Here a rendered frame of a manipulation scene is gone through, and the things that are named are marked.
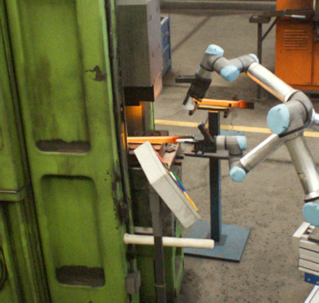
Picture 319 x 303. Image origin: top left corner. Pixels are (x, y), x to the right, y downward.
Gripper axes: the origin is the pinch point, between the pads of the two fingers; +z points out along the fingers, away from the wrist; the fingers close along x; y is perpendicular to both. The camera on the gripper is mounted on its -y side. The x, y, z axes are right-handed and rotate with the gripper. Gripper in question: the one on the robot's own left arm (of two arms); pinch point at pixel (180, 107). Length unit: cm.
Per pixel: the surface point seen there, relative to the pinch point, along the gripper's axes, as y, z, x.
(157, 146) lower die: -1.5, 29.7, 9.7
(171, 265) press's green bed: 34, 88, -1
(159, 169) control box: 2, 5, -55
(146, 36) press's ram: -29.3, -26.3, -3.1
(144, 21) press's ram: -32.9, -32.4, -3.1
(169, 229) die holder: 24, 65, -2
